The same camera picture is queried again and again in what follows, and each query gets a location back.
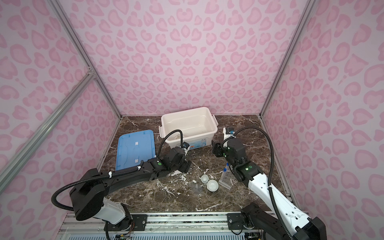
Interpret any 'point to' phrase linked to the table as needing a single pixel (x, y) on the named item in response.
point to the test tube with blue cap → (224, 171)
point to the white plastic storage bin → (198, 126)
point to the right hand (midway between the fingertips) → (218, 139)
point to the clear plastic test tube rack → (227, 180)
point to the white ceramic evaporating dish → (212, 185)
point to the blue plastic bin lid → (132, 148)
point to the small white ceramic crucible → (204, 178)
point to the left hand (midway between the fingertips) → (187, 157)
